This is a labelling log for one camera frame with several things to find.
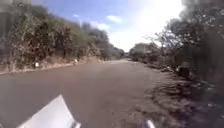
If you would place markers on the grey asphalt road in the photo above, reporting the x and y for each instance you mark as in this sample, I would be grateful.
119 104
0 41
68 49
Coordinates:
100 86

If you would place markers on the dry dirt verge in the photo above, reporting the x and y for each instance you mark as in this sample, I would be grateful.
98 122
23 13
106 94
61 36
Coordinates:
193 100
56 64

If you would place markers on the row of trees and bushes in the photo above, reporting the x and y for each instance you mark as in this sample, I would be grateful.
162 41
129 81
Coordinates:
50 36
196 40

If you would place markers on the dark box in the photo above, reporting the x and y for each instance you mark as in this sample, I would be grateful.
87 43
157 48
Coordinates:
184 72

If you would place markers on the small white marker post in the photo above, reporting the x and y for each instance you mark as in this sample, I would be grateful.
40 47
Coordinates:
36 65
76 61

